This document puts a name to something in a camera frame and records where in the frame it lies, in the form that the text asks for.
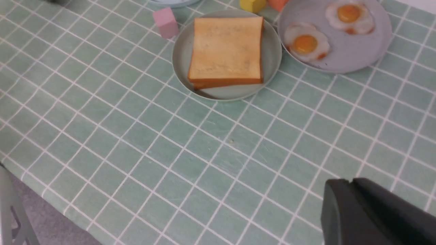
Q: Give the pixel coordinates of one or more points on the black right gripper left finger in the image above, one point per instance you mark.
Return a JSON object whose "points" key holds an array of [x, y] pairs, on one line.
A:
{"points": [[348, 219]]}

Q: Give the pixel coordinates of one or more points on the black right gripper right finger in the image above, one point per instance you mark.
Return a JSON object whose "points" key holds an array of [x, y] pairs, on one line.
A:
{"points": [[388, 219]]}

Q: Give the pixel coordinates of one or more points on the toast slice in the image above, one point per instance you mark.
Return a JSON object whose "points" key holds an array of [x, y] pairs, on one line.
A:
{"points": [[218, 83], [227, 48]]}

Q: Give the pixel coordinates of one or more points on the grey plate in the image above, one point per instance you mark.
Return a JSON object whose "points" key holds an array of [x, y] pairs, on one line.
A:
{"points": [[347, 52]]}

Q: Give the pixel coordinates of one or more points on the fried egg near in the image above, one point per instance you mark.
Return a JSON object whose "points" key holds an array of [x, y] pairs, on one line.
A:
{"points": [[305, 42]]}

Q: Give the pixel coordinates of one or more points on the fried egg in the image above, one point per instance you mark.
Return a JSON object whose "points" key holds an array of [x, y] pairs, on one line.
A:
{"points": [[350, 16], [305, 42]]}

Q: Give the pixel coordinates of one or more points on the pale green plate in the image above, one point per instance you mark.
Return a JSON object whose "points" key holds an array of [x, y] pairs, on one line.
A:
{"points": [[271, 58]]}

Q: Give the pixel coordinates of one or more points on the fried egg far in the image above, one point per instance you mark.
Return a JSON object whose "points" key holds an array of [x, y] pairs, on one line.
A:
{"points": [[350, 16]]}

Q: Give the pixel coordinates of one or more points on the salmon foam cube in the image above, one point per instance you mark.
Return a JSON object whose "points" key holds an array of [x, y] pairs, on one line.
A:
{"points": [[277, 5]]}

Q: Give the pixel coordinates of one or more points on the yellow foam block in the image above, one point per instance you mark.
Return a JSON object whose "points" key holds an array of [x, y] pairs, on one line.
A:
{"points": [[253, 6]]}

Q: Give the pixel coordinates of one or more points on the pink foam cube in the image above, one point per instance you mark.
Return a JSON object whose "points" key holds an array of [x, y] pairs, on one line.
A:
{"points": [[166, 23]]}

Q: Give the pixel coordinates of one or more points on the light blue plate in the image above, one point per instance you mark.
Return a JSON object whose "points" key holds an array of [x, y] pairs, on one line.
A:
{"points": [[173, 3]]}

